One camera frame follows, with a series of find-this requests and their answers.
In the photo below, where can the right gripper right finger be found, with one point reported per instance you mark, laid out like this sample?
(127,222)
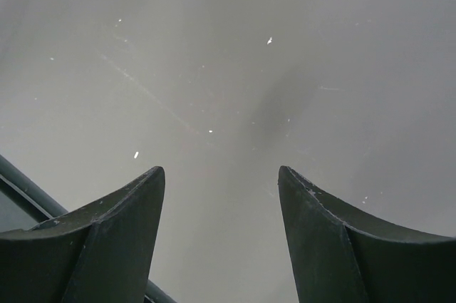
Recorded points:
(340,253)

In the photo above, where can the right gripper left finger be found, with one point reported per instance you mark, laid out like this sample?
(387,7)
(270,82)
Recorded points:
(85,246)

